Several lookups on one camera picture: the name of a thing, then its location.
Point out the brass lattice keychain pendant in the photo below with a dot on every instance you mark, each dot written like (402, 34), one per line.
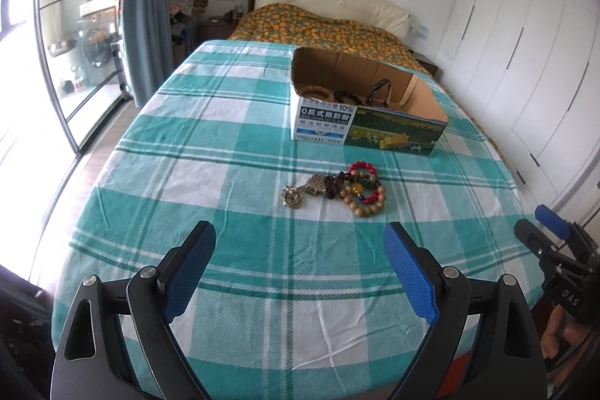
(326, 186)

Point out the pile of clothes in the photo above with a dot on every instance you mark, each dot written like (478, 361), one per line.
(187, 7)

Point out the teal plaid tablecloth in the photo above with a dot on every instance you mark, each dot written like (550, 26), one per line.
(295, 303)

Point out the cream padded headboard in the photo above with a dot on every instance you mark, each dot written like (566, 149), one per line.
(377, 13)

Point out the open cardboard box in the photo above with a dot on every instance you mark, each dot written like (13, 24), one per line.
(376, 106)

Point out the glass sliding door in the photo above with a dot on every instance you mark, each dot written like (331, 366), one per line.
(81, 109)

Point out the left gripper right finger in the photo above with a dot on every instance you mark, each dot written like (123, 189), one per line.
(506, 360)

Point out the white wardrobe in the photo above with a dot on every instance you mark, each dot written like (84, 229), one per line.
(527, 71)

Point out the right wooden nightstand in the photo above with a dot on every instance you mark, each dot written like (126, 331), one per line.
(427, 64)

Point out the person right hand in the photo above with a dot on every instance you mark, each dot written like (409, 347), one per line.
(577, 335)

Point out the orange floral bedspread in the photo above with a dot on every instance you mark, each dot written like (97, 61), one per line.
(291, 25)

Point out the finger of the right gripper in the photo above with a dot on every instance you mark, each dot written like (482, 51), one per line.
(537, 243)
(562, 229)

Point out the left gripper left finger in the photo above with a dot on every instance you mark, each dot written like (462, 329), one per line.
(92, 360)

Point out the washing machine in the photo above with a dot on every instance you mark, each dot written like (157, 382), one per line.
(98, 39)

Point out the dark wooden nightstand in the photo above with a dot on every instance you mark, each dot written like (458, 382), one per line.
(215, 29)

